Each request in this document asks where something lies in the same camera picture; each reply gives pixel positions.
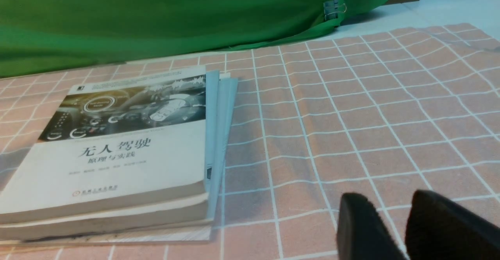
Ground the silver binder clip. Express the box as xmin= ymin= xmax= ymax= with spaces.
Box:
xmin=323 ymin=0 xmax=348 ymax=21

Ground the green backdrop cloth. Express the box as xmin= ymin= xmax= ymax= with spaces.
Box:
xmin=0 ymin=0 xmax=388 ymax=78

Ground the pink checkered tablecloth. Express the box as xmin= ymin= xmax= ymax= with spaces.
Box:
xmin=1 ymin=23 xmax=499 ymax=260

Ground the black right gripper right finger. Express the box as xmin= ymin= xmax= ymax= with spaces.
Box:
xmin=405 ymin=190 xmax=500 ymax=260

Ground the blue book under stack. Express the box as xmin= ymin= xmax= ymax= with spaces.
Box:
xmin=0 ymin=70 xmax=239 ymax=242

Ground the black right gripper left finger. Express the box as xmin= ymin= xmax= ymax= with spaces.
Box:
xmin=336 ymin=192 xmax=406 ymax=260

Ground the white autonomous driving book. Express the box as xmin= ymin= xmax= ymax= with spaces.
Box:
xmin=0 ymin=65 xmax=209 ymax=229

